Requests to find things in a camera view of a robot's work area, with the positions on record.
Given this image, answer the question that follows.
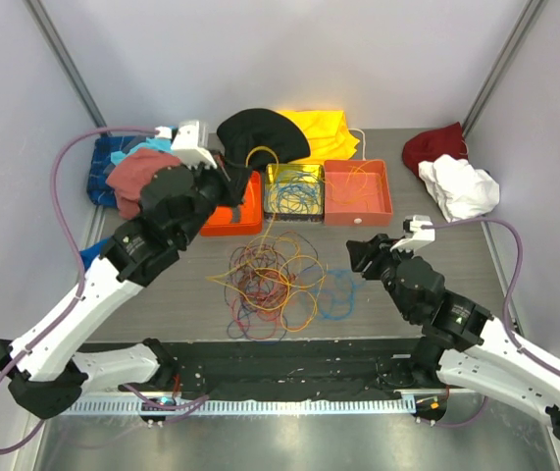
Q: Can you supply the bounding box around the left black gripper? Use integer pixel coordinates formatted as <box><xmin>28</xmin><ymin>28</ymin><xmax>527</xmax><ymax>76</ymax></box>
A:
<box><xmin>175</xmin><ymin>149</ymin><xmax>251</xmax><ymax>247</ymax></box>

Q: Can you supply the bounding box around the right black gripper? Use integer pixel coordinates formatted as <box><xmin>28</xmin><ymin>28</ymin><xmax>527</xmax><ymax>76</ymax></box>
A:
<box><xmin>345</xmin><ymin>234</ymin><xmax>415</xmax><ymax>321</ymax></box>

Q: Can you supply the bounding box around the light blue wire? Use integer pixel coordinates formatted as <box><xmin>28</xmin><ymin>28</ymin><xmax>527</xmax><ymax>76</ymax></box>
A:
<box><xmin>265</xmin><ymin>169</ymin><xmax>369</xmax><ymax>321</ymax></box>

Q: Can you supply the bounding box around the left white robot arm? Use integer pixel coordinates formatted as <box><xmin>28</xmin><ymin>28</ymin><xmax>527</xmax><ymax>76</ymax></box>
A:
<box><xmin>0</xmin><ymin>164</ymin><xmax>252</xmax><ymax>419</ymax></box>

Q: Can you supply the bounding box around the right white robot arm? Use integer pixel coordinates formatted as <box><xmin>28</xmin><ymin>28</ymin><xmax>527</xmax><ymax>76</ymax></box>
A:
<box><xmin>346</xmin><ymin>235</ymin><xmax>560</xmax><ymax>441</ymax></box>

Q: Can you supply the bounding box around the black cloth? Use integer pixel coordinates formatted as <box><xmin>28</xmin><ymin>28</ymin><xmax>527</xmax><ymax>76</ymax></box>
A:
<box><xmin>217</xmin><ymin>108</ymin><xmax>311</xmax><ymax>170</ymax></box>

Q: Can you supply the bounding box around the orange plastic box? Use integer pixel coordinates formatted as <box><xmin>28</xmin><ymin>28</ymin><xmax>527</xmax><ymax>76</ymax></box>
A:
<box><xmin>200</xmin><ymin>172</ymin><xmax>263</xmax><ymax>236</ymax></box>

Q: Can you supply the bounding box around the gold metal tin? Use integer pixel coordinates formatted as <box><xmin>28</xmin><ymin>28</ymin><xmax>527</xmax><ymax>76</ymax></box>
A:
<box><xmin>263</xmin><ymin>164</ymin><xmax>325</xmax><ymax>222</ymax></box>

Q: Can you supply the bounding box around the salmon pink drawer box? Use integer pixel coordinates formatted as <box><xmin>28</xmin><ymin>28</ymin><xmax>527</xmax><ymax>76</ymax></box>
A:
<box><xmin>324</xmin><ymin>159</ymin><xmax>393</xmax><ymax>227</ymax></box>

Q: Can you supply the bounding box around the light blue cloth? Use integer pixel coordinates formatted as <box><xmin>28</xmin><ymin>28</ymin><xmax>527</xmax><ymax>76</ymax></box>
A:
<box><xmin>110</xmin><ymin>136</ymin><xmax>172</xmax><ymax>166</ymax></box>

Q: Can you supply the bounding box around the yellow cloth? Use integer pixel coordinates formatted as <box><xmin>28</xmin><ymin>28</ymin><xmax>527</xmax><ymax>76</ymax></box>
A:
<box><xmin>279</xmin><ymin>110</ymin><xmax>360</xmax><ymax>164</ymax></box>

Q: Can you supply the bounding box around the salmon red cloth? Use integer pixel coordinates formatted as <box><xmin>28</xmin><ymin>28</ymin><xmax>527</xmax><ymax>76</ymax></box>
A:
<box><xmin>106</xmin><ymin>148</ymin><xmax>180</xmax><ymax>220</ymax></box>

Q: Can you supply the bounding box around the white cloth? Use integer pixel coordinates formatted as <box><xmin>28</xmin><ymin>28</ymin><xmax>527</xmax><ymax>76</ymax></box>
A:
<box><xmin>418</xmin><ymin>154</ymin><xmax>500</xmax><ymax>223</ymax></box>

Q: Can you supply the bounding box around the dark red cloth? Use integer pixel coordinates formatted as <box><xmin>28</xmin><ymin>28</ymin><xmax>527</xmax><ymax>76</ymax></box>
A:
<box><xmin>401</xmin><ymin>122</ymin><xmax>469</xmax><ymax>178</ymax></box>

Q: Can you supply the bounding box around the blue plaid cloth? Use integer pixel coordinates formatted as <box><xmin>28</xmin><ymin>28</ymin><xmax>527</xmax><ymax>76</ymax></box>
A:
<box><xmin>86</xmin><ymin>135</ymin><xmax>145</xmax><ymax>208</ymax></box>

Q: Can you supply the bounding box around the royal blue cloth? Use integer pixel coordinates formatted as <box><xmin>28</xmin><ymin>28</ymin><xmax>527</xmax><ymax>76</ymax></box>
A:
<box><xmin>79</xmin><ymin>237</ymin><xmax>109</xmax><ymax>271</ymax></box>

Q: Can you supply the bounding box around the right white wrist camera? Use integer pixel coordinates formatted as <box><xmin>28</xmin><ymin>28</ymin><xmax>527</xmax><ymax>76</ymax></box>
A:
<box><xmin>391</xmin><ymin>215</ymin><xmax>435</xmax><ymax>252</ymax></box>

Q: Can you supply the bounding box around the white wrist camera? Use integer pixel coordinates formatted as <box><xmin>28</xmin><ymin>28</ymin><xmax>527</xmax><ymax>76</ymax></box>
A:
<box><xmin>391</xmin><ymin>215</ymin><xmax>435</xmax><ymax>252</ymax></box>
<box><xmin>155</xmin><ymin>120</ymin><xmax>218</xmax><ymax>169</ymax></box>

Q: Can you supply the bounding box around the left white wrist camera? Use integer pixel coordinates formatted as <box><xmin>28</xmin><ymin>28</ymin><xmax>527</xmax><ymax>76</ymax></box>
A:
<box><xmin>155</xmin><ymin>120</ymin><xmax>218</xmax><ymax>169</ymax></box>

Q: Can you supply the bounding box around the orange wire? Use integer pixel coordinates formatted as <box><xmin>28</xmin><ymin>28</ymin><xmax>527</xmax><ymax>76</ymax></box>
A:
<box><xmin>229</xmin><ymin>235</ymin><xmax>325</xmax><ymax>335</ymax></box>

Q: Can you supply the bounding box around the red wire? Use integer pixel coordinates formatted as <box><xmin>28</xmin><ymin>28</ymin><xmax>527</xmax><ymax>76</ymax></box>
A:
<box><xmin>232</xmin><ymin>244</ymin><xmax>305</xmax><ymax>325</ymax></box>

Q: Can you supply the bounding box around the white cord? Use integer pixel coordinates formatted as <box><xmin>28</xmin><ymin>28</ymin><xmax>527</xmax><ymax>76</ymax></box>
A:
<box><xmin>347</xmin><ymin>128</ymin><xmax>370</xmax><ymax>162</ymax></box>

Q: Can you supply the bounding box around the dark blue wire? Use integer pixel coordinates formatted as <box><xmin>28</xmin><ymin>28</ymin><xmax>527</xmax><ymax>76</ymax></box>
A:
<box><xmin>225</xmin><ymin>288</ymin><xmax>290</xmax><ymax>342</ymax></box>

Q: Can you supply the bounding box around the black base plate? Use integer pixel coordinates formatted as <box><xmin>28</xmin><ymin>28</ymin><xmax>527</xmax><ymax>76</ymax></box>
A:
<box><xmin>77</xmin><ymin>337</ymin><xmax>467</xmax><ymax>398</ymax></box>

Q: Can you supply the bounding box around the white slotted cable duct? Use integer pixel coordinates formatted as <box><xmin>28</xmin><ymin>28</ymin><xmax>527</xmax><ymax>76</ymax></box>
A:
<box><xmin>64</xmin><ymin>394</ymin><xmax>416</xmax><ymax>419</ymax></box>

